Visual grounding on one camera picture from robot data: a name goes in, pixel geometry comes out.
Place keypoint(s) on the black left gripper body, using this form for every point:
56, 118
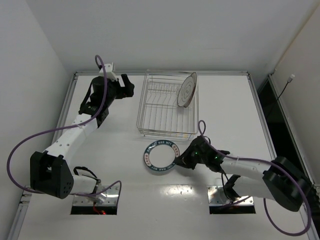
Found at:
122, 85

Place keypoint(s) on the teal rimmed text plate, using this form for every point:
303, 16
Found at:
152, 146

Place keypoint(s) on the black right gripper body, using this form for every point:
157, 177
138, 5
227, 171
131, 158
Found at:
190, 155

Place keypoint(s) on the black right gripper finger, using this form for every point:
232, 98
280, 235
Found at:
186, 163
191, 153

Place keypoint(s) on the orange sunburst plate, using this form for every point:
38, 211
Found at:
194, 76

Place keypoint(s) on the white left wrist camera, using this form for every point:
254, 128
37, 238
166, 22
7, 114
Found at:
109, 70

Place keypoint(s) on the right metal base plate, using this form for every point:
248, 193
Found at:
216, 198

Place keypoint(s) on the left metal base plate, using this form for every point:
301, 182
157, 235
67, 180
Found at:
108, 198

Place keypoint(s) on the metal base plate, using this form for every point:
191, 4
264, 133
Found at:
108, 198
216, 198

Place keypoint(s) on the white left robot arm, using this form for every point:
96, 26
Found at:
49, 170

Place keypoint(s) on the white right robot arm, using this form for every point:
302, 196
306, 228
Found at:
278, 180

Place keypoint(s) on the silver wire dish rack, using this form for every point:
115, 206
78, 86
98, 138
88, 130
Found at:
159, 114

